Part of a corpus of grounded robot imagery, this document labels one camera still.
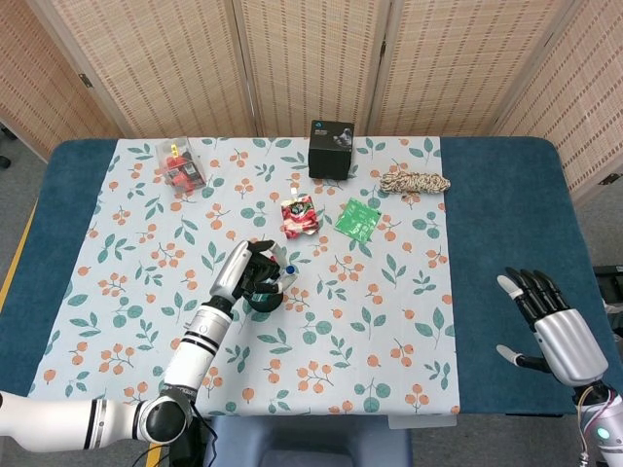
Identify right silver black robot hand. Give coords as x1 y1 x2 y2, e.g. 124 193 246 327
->
495 266 609 386

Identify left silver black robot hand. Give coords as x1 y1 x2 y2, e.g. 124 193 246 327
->
208 238 286 305

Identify black cup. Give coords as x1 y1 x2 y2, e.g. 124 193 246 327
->
242 286 284 313

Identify black equipment with silver label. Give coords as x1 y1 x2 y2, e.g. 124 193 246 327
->
592 265 623 303

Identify crumpled red snack pouch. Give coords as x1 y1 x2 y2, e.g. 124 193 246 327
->
278 190 322 240

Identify clear plastic box red items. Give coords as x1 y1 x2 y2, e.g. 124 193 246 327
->
155 137 204 192

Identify leaf and berry tablecloth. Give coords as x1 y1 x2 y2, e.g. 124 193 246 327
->
22 135 461 415

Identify green sachet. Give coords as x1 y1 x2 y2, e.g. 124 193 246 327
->
334 197 382 243

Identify black cube box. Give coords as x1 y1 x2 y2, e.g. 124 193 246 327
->
308 119 355 181

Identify blue grey padded seat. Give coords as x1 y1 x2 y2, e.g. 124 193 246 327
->
202 413 414 467

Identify woven folding screen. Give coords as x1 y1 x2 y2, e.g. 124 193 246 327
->
0 0 623 203

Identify black chair caster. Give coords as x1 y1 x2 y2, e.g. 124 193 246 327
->
0 124 16 169

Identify coiled beige black rope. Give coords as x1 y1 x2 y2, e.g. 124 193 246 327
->
379 169 452 197

